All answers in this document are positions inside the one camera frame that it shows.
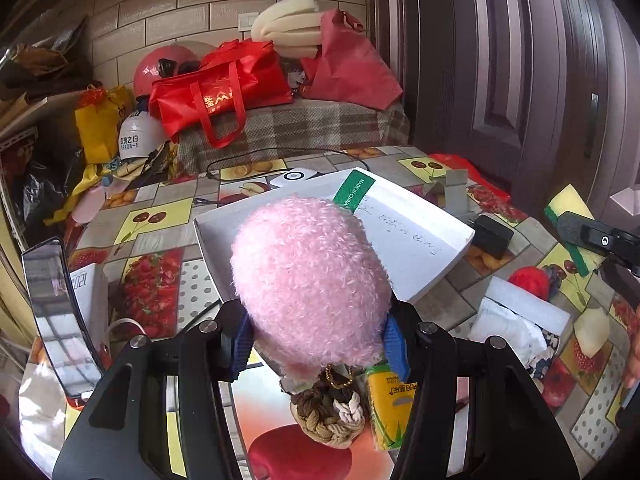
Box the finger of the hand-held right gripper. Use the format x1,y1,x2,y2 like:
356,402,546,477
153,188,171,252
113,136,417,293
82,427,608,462
556,210,640,273

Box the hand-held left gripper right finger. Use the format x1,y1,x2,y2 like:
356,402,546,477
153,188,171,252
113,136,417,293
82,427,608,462
382,300,581,480

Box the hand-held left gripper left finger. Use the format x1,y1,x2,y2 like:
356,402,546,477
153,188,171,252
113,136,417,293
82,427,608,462
51,299,256,480

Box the yellow green sponge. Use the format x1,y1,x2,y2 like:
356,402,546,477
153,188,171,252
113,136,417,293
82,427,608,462
544,184,608,277

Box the pink plush ball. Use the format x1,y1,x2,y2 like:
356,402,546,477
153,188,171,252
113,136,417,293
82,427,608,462
230,196,393,378

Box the white cardboard box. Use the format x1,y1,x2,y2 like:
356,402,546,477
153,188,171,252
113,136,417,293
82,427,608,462
192,166,476,306

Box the person's right hand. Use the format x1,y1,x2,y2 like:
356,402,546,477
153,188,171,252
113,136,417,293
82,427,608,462
621,305,640,391

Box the pale yellow sponge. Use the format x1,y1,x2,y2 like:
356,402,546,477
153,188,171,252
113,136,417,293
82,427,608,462
572,305,611,356

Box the yellow tissue packet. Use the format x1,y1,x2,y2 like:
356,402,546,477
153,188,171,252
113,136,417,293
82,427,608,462
365,362,416,453

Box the red plush apple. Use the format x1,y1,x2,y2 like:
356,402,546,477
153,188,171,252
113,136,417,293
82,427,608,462
507,266,553,301

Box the grey power bank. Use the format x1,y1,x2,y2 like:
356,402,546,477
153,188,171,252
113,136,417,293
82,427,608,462
472,214,516,261

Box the leopard print scrunchie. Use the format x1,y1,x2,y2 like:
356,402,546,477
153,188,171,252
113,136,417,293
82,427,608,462
525,332,561,378

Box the white crumpled cloth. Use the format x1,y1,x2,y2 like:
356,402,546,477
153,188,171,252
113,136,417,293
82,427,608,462
467,305,548,361

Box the fruit print tablecloth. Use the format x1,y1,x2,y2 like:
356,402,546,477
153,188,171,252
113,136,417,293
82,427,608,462
20,145,640,480

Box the small white box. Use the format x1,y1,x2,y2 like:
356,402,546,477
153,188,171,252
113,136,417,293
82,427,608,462
67,262,111,356

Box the white power bank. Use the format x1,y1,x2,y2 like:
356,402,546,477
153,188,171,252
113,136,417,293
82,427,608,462
265,166,321,191

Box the red printed bag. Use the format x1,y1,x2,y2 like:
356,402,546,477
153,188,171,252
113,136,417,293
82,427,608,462
430,152,511,201

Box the rectangular mirror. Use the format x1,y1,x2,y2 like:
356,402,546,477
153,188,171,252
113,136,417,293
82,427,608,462
21,237,106,401

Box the dark wooden door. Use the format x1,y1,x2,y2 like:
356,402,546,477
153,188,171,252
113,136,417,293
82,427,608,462
367,0,640,221

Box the plaid cloth cover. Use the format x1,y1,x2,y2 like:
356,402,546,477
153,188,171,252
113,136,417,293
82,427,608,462
175,97,411,176

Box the white helmet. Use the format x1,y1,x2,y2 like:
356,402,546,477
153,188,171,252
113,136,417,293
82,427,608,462
117,110,168,161

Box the red tote bag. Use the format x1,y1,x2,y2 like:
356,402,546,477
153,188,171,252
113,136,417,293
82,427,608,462
148,40,296,150

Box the black plastic bag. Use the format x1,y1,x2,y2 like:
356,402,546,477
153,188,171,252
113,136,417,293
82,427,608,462
12,160,81,221

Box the yellow bag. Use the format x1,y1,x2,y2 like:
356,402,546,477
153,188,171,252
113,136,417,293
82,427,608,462
75,85,135,166

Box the red helmet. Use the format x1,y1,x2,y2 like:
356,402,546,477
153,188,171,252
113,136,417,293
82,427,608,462
132,42,211,98

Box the white foam roll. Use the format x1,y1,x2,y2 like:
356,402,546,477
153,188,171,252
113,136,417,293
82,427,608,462
250,0,323,61

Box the brown paper bag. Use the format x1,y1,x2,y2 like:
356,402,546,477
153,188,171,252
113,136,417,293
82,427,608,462
10,42,71,78

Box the brown braided rope knot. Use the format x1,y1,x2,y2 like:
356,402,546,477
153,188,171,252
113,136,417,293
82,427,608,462
290,365,368,448

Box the white cable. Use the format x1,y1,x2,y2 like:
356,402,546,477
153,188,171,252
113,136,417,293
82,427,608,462
107,317,151,341

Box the black cable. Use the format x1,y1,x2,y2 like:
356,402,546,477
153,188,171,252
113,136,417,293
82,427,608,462
192,147,371,206

